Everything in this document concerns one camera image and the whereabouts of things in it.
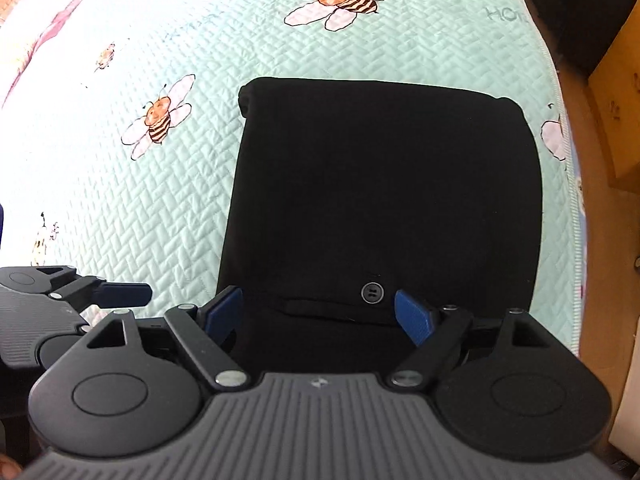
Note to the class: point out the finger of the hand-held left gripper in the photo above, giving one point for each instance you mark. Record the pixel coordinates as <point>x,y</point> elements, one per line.
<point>125,295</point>

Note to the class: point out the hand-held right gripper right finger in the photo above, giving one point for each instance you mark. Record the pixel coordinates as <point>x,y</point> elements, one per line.
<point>412,317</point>

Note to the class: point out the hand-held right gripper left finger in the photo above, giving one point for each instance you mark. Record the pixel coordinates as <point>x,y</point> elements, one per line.
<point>225,310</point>

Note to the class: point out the black pants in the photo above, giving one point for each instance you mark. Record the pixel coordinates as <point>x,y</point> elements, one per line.
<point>380,185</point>

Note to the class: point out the green bee-print quilted bedspread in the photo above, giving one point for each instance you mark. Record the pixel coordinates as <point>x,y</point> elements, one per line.
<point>200,35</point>

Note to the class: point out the wooden desk with drawers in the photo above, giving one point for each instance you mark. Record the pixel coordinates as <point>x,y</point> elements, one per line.
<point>617,110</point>

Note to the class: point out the black armchair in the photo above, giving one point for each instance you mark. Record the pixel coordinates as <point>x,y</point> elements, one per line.
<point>590,5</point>

